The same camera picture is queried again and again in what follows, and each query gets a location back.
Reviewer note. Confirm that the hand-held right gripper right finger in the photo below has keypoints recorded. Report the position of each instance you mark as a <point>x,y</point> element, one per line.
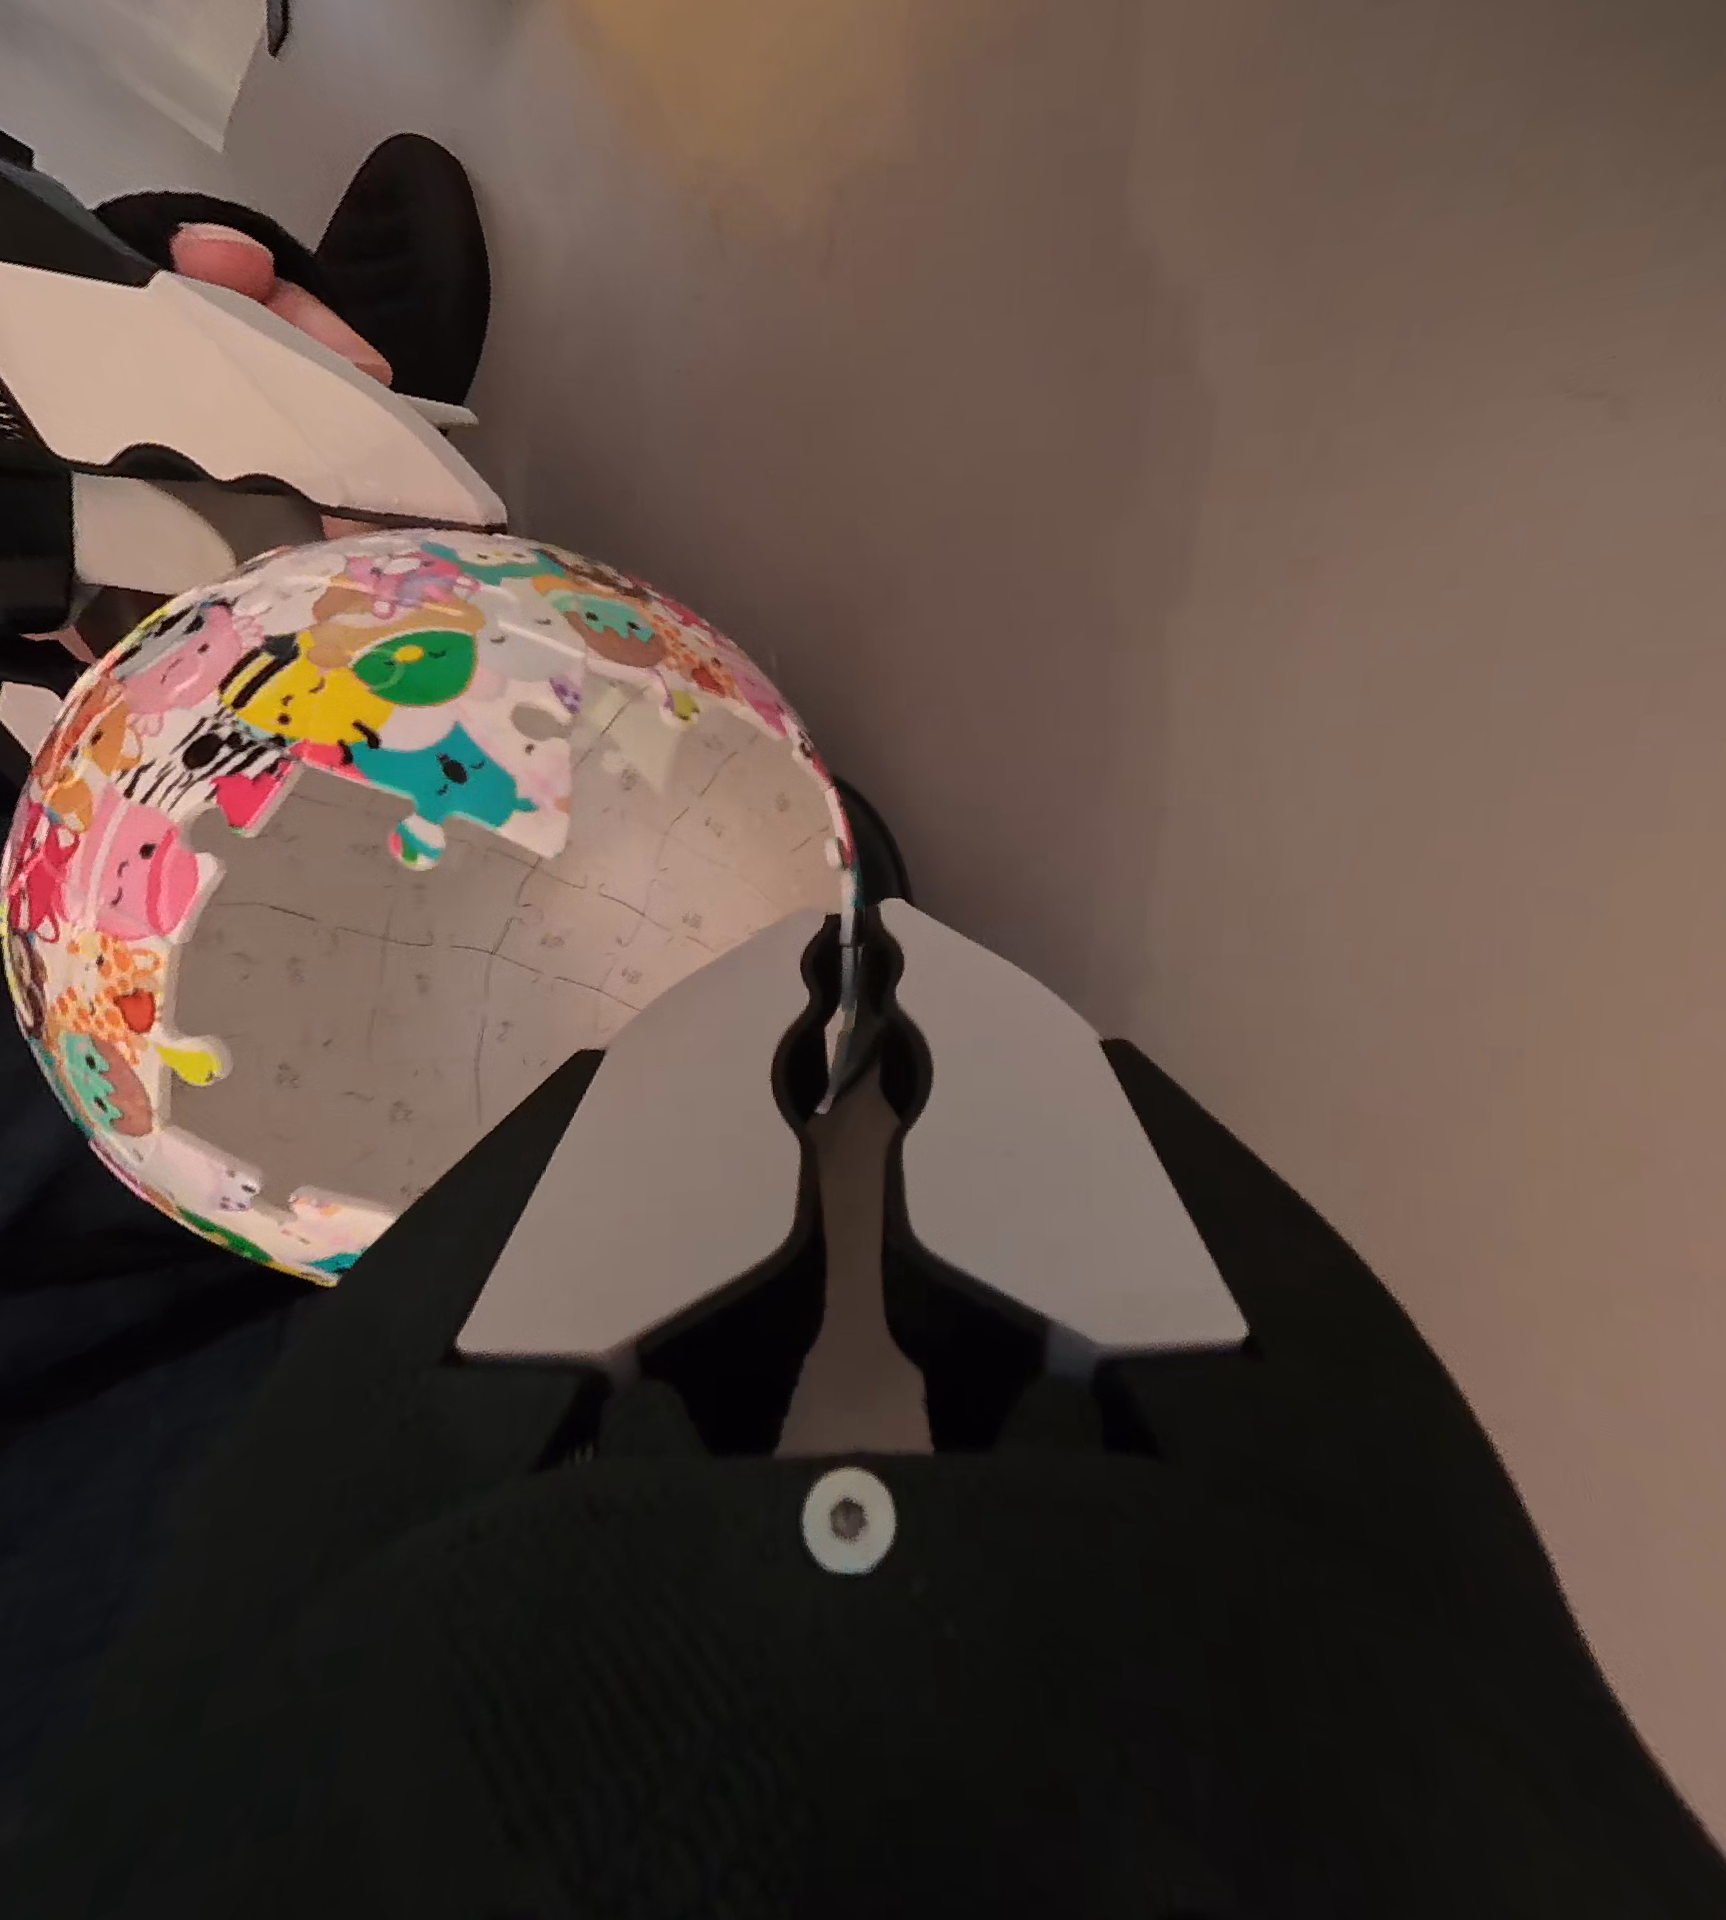
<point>1042,1184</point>

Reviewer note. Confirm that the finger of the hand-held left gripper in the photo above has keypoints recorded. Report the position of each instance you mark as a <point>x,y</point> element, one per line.
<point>143,540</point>
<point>202,390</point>

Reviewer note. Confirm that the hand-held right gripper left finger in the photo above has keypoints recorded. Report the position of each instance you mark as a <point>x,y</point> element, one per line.
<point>652,1184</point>

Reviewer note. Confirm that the colourful puzzle ball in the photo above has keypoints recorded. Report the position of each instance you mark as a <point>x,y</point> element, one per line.
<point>399,960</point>

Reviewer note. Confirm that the black ball stand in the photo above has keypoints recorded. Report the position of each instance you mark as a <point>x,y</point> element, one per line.
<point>887,848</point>

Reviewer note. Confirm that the person's left hand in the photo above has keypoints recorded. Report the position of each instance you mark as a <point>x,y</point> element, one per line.
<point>309,315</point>

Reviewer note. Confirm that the black mesh pad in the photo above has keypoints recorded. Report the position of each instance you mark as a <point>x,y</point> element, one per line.
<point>407,254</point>

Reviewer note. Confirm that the person's dark blue clothing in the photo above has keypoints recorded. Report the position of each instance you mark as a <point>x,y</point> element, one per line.
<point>52,1425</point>

